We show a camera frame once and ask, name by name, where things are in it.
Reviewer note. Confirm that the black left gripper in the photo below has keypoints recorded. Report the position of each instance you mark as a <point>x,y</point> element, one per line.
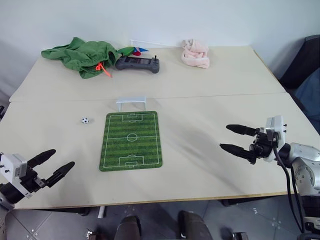
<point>32,181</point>

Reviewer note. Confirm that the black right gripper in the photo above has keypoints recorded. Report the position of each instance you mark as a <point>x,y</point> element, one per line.
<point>263,145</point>

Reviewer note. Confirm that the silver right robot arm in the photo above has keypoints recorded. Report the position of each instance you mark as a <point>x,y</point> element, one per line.
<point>306,156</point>

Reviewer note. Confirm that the small soccer ball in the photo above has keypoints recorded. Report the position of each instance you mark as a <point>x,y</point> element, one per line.
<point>85,120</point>

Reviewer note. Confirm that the green soccer field mat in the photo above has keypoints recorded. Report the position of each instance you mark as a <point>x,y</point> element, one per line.
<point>131,150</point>

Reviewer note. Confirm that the black table foot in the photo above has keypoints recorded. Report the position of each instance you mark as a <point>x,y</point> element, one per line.
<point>80,211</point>

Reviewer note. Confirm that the white table leg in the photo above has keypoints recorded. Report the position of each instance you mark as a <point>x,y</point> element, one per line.
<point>102,212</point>

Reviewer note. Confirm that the blue fabric object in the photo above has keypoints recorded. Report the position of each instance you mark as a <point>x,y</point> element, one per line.
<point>311,97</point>

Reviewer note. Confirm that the pink crumpled towel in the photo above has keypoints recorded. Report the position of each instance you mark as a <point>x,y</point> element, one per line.
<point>195,56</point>

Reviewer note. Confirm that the dark rounded shape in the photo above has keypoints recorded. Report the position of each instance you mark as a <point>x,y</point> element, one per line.
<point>128,228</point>
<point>193,226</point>

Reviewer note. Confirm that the black chair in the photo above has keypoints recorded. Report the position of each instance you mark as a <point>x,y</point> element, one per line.
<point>302,65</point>

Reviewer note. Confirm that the small white goal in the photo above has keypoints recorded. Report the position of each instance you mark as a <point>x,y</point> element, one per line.
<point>131,100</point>

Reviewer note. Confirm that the green crumpled shorts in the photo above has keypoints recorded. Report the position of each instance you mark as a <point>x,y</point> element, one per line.
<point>82,55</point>

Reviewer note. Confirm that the grey handheld controller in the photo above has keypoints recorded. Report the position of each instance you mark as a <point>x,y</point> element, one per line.
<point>137,65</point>

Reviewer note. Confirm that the colourful folded flag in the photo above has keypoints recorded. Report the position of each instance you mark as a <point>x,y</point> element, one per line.
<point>133,50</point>

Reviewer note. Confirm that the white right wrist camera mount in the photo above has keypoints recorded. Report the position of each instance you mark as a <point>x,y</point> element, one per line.
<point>279,125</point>

